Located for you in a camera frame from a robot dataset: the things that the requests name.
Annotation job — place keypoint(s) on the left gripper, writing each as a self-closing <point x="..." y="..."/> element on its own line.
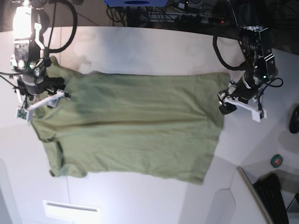
<point x="245" y="88"/>

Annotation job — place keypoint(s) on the green t-shirt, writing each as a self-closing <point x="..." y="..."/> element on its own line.
<point x="163" y="126"/>

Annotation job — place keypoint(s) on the black power strip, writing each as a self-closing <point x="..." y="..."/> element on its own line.
<point x="206" y="19"/>

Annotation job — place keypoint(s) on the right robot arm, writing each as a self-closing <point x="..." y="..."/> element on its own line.
<point x="31" y="56"/>

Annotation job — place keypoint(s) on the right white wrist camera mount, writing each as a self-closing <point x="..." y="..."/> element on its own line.
<point x="25" y="109"/>

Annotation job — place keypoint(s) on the green tape roll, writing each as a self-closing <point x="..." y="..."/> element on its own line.
<point x="276" y="161"/>

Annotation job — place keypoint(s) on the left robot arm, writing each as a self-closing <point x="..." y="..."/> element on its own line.
<point x="259" y="66"/>

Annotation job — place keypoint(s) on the blue box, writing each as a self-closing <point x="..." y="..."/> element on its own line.
<point x="136" y="3"/>

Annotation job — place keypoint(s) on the black keyboard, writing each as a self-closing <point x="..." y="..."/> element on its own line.
<point x="269" y="191"/>

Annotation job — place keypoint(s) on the black computer mouse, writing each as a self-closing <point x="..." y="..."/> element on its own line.
<point x="294" y="121"/>

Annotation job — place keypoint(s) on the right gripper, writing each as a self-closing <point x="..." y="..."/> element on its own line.
<point x="30" y="86"/>

